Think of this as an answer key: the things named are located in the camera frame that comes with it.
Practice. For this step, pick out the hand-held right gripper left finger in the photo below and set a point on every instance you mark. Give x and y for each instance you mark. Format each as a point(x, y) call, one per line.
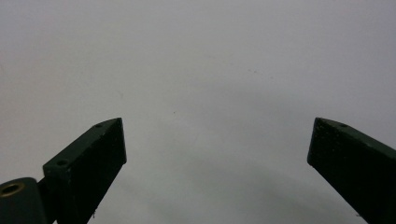
point(85, 168)

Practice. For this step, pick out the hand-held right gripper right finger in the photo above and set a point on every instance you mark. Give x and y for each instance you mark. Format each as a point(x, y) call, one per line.
point(351, 165)

